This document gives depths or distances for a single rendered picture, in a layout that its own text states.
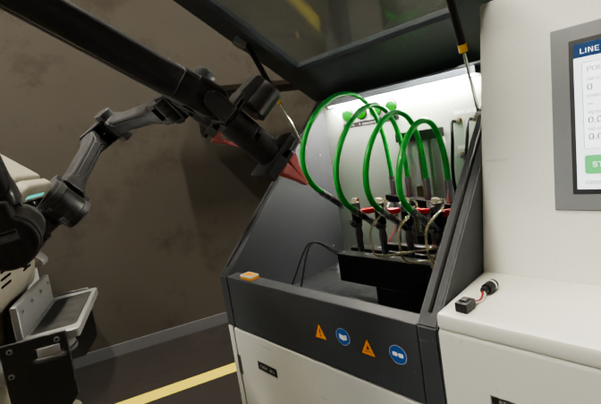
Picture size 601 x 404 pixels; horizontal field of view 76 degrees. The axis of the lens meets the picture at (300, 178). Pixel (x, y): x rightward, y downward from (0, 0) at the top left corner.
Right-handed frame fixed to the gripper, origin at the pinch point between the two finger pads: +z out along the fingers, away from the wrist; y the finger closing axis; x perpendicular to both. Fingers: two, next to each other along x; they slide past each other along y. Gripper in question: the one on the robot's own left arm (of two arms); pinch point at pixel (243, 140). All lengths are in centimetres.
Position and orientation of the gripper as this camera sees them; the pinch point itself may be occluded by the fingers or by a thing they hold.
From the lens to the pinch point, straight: 101.6
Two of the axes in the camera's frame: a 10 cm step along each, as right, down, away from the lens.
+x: -4.0, 7.9, -4.7
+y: -4.9, 2.5, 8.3
